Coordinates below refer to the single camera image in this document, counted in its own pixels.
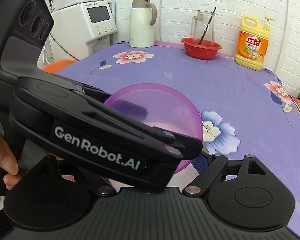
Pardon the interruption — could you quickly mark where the purple translucent plastic bowl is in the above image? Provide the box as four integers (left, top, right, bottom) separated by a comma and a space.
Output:
103, 82, 204, 174

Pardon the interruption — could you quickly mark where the white ceramic patterned bowl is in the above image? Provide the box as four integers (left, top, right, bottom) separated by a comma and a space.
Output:
108, 165, 199, 192

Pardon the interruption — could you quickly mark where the person's left hand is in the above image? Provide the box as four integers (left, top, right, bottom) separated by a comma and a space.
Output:
0, 135, 22, 190

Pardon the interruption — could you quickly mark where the purple floral tablecloth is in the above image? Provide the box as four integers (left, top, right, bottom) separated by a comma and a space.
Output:
60, 42, 300, 236

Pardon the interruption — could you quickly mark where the orange plastic stool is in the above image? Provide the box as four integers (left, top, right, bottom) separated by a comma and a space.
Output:
42, 59, 77, 74

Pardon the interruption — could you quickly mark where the white water dispenser appliance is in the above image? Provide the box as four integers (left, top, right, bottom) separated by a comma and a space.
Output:
49, 0, 117, 61

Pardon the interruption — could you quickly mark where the red plastic colander basket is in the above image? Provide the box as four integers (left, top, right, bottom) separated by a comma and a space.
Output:
181, 37, 222, 60

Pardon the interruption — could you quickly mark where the white thermos jug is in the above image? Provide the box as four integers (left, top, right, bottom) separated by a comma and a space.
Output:
129, 0, 157, 48

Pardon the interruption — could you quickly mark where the yellow dish soap bottle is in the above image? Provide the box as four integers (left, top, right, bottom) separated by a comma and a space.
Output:
235, 15, 275, 71

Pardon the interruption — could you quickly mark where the black stirring stick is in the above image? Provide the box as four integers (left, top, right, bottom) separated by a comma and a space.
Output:
198, 7, 217, 46

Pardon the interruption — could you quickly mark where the clear glass pitcher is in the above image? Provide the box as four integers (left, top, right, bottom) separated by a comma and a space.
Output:
190, 10, 215, 43

